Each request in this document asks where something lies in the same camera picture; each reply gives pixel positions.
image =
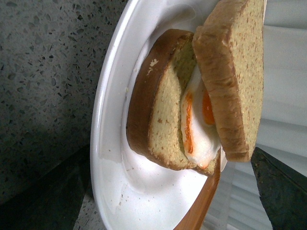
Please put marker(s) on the fried egg toy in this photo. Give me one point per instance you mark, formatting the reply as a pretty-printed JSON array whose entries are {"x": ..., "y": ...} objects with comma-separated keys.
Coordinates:
[{"x": 200, "y": 138}]

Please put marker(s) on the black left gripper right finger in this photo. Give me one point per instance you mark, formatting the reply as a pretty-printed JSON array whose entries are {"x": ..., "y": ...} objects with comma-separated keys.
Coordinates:
[{"x": 283, "y": 191}]

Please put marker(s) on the orange wooden tray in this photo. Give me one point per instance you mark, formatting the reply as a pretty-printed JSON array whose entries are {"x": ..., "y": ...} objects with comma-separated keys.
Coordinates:
[{"x": 194, "y": 218}]

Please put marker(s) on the bread slice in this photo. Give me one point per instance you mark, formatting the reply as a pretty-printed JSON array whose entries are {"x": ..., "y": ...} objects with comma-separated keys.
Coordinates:
[
  {"x": 154, "y": 117},
  {"x": 229, "y": 53}
]

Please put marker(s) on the white curtain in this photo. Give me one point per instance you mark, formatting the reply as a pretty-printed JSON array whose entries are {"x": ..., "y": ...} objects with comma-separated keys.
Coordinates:
[{"x": 283, "y": 128}]

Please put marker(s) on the white round plate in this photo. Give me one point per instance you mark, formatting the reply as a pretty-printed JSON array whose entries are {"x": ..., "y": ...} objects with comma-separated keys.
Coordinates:
[{"x": 131, "y": 192}]

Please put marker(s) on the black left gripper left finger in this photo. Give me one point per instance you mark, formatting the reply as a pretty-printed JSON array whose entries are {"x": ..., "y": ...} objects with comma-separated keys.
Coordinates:
[{"x": 54, "y": 201}]

